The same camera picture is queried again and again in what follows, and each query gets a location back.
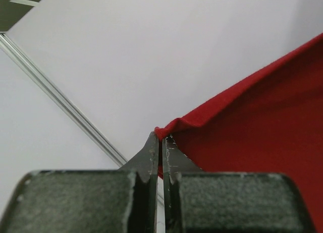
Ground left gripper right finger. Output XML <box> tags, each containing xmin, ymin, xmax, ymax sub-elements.
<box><xmin>162</xmin><ymin>136</ymin><xmax>316</xmax><ymax>232</ymax></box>

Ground left aluminium corner post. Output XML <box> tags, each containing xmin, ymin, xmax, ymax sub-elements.
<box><xmin>1</xmin><ymin>33</ymin><xmax>127</xmax><ymax>167</ymax></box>

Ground dark red t-shirt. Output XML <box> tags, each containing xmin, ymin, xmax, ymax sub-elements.
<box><xmin>154</xmin><ymin>35</ymin><xmax>322</xmax><ymax>232</ymax></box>

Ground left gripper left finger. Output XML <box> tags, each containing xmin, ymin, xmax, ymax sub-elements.
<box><xmin>1</xmin><ymin>133</ymin><xmax>159</xmax><ymax>232</ymax></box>

